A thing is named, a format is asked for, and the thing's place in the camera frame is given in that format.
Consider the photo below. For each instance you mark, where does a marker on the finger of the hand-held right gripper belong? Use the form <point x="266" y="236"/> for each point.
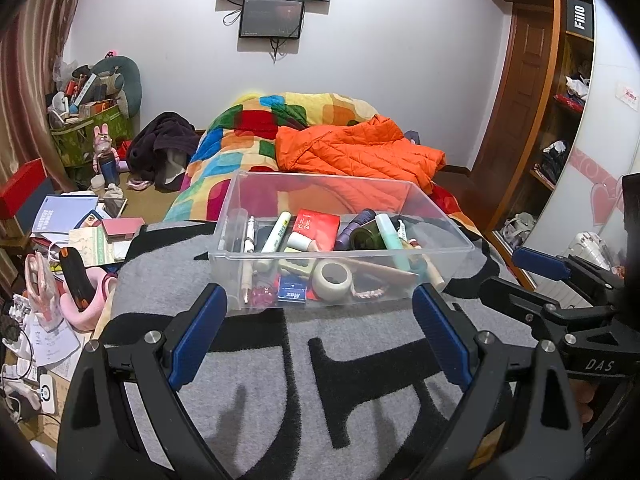
<point x="520" y="300"/>
<point x="542" y="262"/>

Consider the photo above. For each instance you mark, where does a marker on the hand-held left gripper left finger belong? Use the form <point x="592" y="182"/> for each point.
<point x="192" y="340"/>

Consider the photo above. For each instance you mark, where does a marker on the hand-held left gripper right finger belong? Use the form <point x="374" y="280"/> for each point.
<point x="440" y="335"/>

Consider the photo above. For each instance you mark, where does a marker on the beige stick with red band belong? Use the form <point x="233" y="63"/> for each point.
<point x="430" y="270"/>

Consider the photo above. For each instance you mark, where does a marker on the silver pen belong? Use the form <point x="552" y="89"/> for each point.
<point x="246" y="285"/>

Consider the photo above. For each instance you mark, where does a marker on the pink clear trinket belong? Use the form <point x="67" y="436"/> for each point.
<point x="262" y="294"/>

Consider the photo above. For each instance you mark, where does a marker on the thin wooden stick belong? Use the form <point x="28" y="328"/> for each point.
<point x="380" y="267"/>

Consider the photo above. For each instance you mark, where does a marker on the pale green tube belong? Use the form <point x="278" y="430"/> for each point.
<point x="395" y="245"/>

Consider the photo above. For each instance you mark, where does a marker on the small blue box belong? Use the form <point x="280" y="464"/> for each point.
<point x="291" y="292"/>

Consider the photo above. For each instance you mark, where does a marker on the dark green tape roll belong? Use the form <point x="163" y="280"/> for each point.
<point x="369" y="239"/>

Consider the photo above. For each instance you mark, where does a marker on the white tape roll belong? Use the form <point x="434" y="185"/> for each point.
<point x="332" y="282"/>

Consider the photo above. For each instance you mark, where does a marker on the white pen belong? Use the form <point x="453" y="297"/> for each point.
<point x="248" y="232"/>

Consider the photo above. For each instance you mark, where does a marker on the pale green eraser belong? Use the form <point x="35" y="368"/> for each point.
<point x="295" y="267"/>

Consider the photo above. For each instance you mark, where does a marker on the white marker with green cap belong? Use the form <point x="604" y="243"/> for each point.
<point x="276" y="235"/>

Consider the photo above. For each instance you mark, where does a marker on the clear plastic storage box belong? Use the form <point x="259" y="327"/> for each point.
<point x="345" y="240"/>

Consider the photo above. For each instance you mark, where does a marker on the purple bottle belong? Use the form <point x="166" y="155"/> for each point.
<point x="354" y="227"/>

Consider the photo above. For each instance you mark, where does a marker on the small white spool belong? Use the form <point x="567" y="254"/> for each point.
<point x="300" y="243"/>

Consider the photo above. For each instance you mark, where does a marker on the red foil packet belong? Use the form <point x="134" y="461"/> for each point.
<point x="315" y="227"/>

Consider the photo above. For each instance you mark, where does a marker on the person's right hand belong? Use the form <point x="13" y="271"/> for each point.
<point x="584" y="402"/>

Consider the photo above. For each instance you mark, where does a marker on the white shoes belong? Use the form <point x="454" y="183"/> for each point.
<point x="520" y="225"/>

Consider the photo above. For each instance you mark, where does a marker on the white printed bag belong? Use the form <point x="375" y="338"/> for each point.
<point x="592" y="250"/>

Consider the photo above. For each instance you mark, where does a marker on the pink curved holder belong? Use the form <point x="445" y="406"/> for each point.
<point x="95" y="302"/>

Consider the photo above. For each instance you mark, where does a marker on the grey black blanket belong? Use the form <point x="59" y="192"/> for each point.
<point x="300" y="370"/>

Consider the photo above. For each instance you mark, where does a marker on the white sliding door with hearts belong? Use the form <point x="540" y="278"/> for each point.
<point x="600" y="160"/>

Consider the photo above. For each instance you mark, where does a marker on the black orange tool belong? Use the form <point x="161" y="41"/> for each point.
<point x="75" y="280"/>

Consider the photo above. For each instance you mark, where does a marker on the pink flat box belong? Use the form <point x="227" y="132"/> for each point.
<point x="122" y="227"/>

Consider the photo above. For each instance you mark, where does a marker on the beige paper sheet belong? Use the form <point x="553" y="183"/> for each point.
<point x="95" y="249"/>

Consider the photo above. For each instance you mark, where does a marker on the scattered white papers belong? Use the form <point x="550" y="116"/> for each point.
<point x="50" y="345"/>

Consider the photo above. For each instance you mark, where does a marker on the wooden wardrobe shelves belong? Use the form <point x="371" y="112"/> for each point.
<point x="560" y="110"/>

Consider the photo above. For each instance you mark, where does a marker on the wooden door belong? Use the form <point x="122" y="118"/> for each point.
<point x="525" y="95"/>

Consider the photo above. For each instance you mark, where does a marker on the blue white booklet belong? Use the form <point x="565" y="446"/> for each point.
<point x="62" y="212"/>

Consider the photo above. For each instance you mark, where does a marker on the beige cup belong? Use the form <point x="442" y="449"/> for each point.
<point x="97" y="182"/>

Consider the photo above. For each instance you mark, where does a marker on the dark clothes pile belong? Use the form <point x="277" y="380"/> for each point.
<point x="162" y="147"/>

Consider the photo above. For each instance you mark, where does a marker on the colourful patchwork blanket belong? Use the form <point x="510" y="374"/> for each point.
<point x="240" y="150"/>

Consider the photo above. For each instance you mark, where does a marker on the orange down jacket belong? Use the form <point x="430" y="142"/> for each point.
<point x="355" y="147"/>

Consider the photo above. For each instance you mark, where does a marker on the pink rabbit toy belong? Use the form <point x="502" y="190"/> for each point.
<point x="104" y="142"/>

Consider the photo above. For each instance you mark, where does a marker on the red box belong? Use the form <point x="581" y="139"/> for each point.
<point x="22" y="187"/>

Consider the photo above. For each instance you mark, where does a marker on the green bag of clutter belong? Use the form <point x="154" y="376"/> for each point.
<point x="85" y="130"/>

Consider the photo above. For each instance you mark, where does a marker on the black printed box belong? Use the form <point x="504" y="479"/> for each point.
<point x="579" y="16"/>

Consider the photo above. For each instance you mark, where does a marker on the grey green neck pillow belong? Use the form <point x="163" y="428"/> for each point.
<point x="117" y="75"/>

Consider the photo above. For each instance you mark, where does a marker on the striped brown curtain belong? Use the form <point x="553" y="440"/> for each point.
<point x="30" y="60"/>

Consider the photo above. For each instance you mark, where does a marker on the small black wall monitor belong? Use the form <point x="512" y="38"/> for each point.
<point x="271" y="17"/>

